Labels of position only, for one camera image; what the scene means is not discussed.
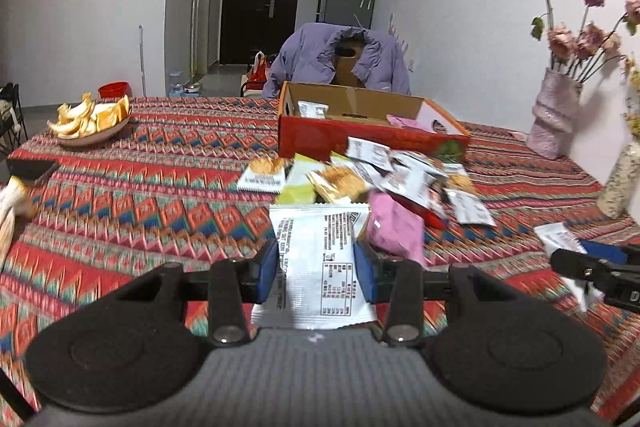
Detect white snack packet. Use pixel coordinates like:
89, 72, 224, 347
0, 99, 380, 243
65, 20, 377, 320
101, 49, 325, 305
252, 202, 376, 329

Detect yellow white chip bag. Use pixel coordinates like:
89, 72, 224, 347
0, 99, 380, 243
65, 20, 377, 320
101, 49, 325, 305
306, 166, 368, 204

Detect pink snack packet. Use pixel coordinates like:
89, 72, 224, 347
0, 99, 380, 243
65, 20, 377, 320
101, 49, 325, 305
364, 192, 427, 268
386, 115, 433, 133

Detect speckled white vase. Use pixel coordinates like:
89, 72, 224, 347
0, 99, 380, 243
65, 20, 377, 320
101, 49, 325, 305
597, 139, 639, 219

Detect patterned red tablecloth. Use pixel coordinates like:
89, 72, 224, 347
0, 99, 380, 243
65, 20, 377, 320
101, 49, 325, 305
1, 98, 639, 401

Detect biscuit picture snack packet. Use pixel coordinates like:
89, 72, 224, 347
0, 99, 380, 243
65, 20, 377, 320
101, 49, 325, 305
236, 157, 288, 194

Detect green snack packet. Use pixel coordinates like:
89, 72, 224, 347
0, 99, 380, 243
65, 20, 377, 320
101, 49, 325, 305
276, 153, 328, 205

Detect pink textured vase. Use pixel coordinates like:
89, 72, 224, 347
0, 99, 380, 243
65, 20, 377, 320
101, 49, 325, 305
525, 68, 582, 159

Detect red cardboard box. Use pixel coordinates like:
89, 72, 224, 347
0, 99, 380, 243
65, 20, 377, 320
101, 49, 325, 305
278, 82, 471, 160

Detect dried pink roses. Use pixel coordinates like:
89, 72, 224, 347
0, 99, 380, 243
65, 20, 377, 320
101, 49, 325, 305
530, 0, 639, 86

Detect plate of orange peels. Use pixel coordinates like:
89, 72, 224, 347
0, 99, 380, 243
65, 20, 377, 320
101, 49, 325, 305
47, 93, 131, 148

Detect red plastic basin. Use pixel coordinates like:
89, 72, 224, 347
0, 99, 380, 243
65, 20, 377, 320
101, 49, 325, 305
98, 80, 132, 98

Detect yellow white cloth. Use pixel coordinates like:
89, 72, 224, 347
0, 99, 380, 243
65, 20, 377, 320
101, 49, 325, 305
0, 176, 36, 267

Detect purple jacket on chair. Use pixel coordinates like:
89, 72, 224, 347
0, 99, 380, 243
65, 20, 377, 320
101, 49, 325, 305
262, 23, 411, 98

